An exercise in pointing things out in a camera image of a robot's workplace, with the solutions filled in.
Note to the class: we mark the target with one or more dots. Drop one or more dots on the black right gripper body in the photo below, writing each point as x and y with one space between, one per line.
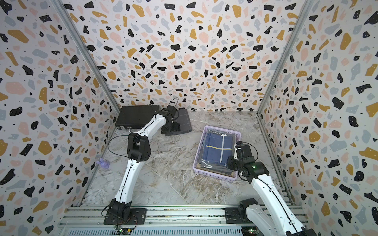
233 163

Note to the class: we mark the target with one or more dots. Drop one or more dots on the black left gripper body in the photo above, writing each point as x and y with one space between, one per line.
173 127

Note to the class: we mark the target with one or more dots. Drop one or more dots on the dark grey checked sheet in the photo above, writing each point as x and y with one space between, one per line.
184 122

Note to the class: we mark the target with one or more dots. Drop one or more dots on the blue yellow-striped pillowcase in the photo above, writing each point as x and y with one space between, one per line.
217 148

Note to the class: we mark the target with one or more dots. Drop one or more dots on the lilac perforated plastic basket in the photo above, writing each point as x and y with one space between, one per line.
196 165

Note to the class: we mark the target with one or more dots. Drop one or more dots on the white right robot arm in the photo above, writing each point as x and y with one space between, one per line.
280 220

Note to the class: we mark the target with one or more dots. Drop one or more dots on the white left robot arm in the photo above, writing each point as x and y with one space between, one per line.
138 152

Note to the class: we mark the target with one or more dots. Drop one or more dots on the black hard carrying case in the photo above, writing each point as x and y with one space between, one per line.
135 117

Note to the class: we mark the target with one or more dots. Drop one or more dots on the small purple toy figure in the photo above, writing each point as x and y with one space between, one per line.
103 163

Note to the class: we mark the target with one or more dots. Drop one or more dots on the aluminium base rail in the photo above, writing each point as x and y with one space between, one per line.
164 220

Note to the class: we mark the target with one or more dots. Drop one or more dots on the left aluminium corner post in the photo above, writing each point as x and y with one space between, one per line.
62 12

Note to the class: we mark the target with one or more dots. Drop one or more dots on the aluminium corner post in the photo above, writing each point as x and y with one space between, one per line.
289 46
62 12

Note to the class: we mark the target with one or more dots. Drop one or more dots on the right aluminium corner post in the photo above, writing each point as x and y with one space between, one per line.
289 46

